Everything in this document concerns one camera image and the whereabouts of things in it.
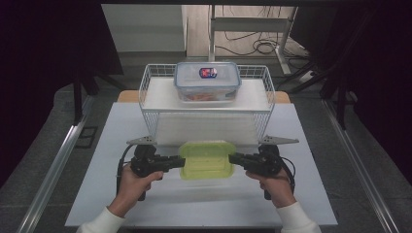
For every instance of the tan wooden board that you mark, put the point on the tan wooden board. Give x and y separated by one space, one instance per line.
128 96

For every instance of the white power strip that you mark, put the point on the white power strip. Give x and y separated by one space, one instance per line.
306 76

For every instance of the person's left hand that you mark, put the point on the person's left hand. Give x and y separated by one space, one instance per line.
132 191

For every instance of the clear blue-rimmed food container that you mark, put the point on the clear blue-rimmed food container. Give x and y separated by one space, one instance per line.
207 82

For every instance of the black metal stand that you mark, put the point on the black metal stand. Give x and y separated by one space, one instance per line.
340 97
77 97

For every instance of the green plastic food container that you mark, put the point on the green plastic food container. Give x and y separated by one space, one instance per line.
207 160

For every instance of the white cabinet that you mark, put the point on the white cabinet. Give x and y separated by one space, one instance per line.
145 29

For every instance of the white metal desk frame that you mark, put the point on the white metal desk frame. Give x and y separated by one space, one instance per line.
249 24

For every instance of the black floor frame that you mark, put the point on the black floor frame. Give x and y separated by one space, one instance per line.
85 142

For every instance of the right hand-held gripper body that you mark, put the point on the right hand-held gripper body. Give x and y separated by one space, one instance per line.
267 163

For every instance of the aluminium rail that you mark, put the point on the aluminium rail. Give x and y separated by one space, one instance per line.
359 168
55 168

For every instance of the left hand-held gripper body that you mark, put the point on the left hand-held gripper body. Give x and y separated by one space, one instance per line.
145 163

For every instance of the person's right hand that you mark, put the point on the person's right hand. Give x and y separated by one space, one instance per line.
278 191

